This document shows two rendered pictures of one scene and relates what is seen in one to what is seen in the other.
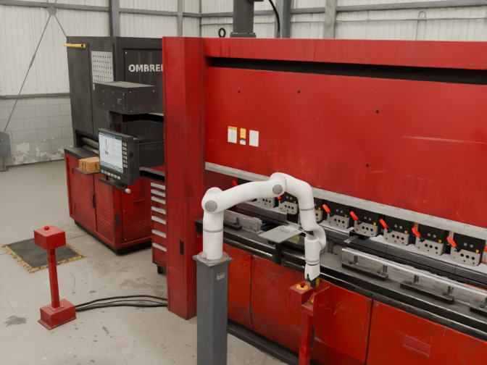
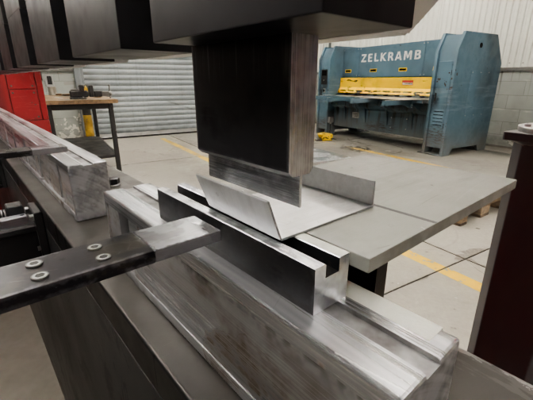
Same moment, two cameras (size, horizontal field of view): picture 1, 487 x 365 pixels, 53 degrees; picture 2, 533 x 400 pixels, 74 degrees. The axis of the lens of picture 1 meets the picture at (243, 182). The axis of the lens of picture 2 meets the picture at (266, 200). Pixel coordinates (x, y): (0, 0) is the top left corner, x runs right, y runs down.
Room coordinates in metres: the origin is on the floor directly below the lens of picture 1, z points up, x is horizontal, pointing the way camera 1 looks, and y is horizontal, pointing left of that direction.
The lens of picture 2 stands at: (3.52, -0.31, 1.10)
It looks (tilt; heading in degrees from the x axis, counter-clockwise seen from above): 19 degrees down; 189
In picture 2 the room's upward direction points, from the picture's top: straight up
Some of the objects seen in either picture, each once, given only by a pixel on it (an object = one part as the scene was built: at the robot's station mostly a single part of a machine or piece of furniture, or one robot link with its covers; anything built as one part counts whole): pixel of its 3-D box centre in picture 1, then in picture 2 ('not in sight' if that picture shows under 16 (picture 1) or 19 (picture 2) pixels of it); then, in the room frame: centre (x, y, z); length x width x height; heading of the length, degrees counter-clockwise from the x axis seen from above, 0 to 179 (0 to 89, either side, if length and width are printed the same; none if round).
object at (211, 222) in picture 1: (214, 208); not in sight; (2.78, 0.17, 1.30); 0.19 x 0.12 x 0.24; 177
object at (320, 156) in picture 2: not in sight; (308, 155); (-1.10, -0.46, 0.17); 0.99 x 0.63 x 0.05; 38
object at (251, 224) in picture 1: (235, 219); not in sight; (3.64, 0.06, 0.92); 0.50 x 0.06 x 0.10; 49
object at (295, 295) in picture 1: (309, 293); not in sight; (2.79, -0.43, 0.75); 0.20 x 0.16 x 0.18; 45
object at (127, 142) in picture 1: (119, 155); not in sight; (3.63, 0.94, 1.42); 0.45 x 0.12 x 0.36; 44
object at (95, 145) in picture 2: not in sight; (75, 109); (-0.69, -3.42, 0.75); 1.80 x 0.75 x 1.50; 40
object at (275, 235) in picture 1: (280, 234); (367, 189); (3.17, -0.26, 1.00); 0.26 x 0.18 x 0.01; 139
